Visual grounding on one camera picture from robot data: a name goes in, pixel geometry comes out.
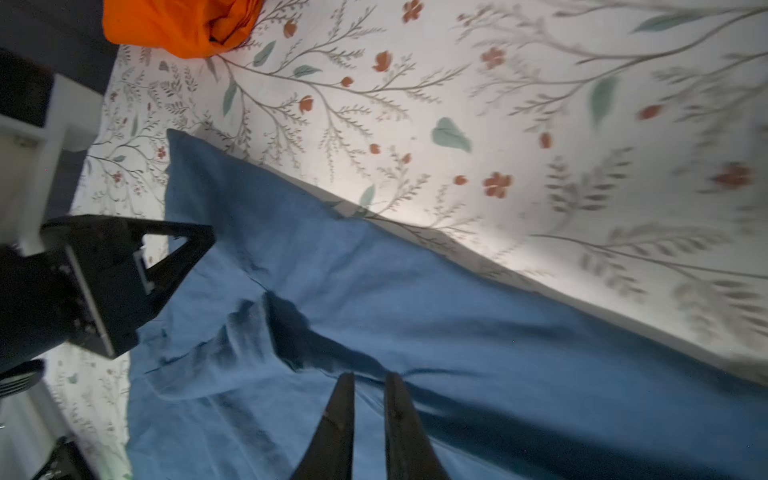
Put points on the blue t shirt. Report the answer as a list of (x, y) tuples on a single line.
[(231, 379)]

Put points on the folded orange t shirt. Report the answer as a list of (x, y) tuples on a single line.
[(188, 29)]

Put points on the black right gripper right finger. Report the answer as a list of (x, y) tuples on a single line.
[(409, 452)]

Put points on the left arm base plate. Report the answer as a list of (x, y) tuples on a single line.
[(65, 462)]

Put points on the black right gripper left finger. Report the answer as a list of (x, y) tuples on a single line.
[(330, 452)]

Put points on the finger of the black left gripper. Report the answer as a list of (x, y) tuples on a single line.
[(160, 281)]

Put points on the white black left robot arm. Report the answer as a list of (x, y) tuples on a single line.
[(43, 117)]

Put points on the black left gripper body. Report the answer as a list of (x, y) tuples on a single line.
[(84, 287)]

